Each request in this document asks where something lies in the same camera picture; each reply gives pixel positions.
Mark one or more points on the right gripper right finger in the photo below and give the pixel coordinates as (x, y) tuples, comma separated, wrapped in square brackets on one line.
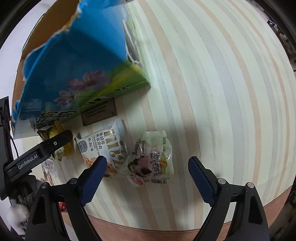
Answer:
[(215, 192)]

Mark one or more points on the clear green jelly packet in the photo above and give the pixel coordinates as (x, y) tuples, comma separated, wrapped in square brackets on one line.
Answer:
[(150, 161)]

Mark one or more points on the brown mat label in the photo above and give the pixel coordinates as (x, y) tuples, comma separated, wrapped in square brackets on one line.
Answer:
[(101, 111)]

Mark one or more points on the cat pattern striped mat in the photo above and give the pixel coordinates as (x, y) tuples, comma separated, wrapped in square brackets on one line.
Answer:
[(223, 89)]

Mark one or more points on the white Miz cookie packet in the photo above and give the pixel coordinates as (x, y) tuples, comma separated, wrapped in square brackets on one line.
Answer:
[(109, 143)]

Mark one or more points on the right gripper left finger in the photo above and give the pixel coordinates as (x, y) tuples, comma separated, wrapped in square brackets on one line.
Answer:
[(79, 192)]

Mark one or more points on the small yellow snack packet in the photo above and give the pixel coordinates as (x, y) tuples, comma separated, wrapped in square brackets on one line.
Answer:
[(60, 139)]

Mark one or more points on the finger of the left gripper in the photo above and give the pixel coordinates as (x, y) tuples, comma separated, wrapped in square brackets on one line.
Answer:
[(30, 159)]

